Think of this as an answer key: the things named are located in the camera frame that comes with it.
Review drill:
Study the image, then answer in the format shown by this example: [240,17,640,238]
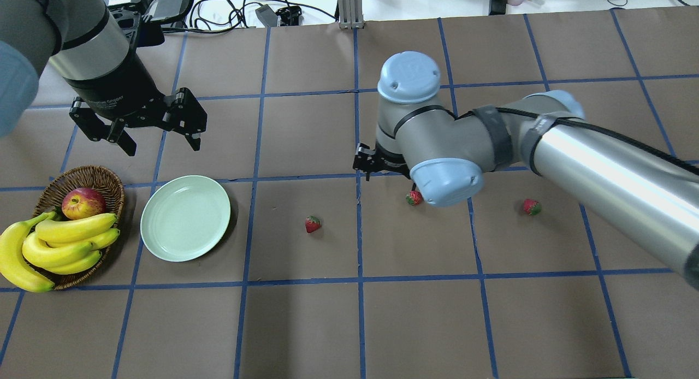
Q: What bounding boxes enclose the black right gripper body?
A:
[353,143,411,181]

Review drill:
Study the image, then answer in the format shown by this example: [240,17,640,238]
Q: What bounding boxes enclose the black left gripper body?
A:
[65,60,166,129]

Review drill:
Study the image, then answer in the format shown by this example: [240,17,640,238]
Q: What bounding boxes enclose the red strawberry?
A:
[405,189,424,206]
[305,216,322,234]
[523,198,542,216]

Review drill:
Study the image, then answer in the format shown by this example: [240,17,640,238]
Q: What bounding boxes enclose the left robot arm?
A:
[1,0,208,157]

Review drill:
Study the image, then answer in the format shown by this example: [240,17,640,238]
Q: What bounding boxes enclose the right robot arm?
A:
[353,51,698,288]

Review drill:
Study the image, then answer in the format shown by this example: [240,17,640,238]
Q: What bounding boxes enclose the light green plate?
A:
[140,175,232,262]

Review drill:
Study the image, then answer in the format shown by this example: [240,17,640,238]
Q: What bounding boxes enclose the red apple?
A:
[61,187,107,220]

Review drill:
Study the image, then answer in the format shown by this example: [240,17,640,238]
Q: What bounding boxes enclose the brown wicker basket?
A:
[31,165,126,291]

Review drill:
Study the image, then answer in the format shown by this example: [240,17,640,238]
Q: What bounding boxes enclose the black power adapter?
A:
[143,0,192,25]

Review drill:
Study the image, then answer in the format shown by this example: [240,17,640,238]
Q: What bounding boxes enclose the yellow banana bunch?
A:
[1,212,121,293]

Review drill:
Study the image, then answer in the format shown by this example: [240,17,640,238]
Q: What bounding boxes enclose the black cables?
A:
[180,0,336,33]

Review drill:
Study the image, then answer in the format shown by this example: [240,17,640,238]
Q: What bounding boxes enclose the aluminium frame post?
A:
[337,0,365,29]

